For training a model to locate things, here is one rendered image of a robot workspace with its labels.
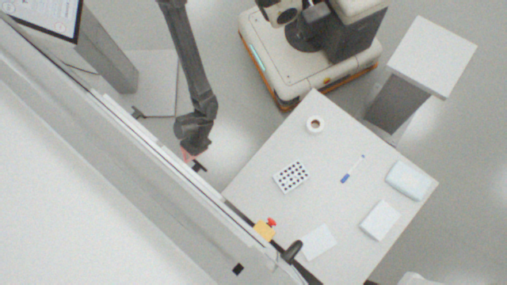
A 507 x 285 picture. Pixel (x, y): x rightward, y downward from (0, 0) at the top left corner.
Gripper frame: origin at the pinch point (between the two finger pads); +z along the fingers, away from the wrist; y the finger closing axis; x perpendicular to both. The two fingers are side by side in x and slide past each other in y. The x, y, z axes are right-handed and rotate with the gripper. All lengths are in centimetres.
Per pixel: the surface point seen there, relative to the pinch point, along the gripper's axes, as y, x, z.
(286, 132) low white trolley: -37.4, 16.1, -8.7
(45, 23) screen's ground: 8, -71, -10
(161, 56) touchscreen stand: -85, -91, 45
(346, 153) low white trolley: -45, 40, -15
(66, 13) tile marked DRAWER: -2, -73, -12
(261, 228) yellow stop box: -1.0, 35.5, 1.9
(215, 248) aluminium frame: 71, 41, -78
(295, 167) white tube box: -28.1, 28.9, -5.9
